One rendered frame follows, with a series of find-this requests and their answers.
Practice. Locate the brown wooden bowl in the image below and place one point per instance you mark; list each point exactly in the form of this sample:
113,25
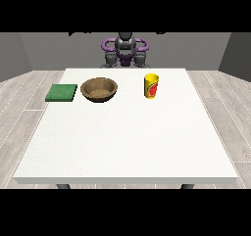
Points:
99,89

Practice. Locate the dark table leg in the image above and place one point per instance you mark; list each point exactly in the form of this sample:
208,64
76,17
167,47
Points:
63,186
187,186

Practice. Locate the grey robot trunk purple rings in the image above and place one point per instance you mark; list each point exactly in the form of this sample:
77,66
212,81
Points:
124,50

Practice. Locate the yellow cup with melon print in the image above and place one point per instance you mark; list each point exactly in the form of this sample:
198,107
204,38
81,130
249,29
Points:
151,86

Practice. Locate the green square pad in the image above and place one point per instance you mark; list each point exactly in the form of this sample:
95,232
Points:
61,92

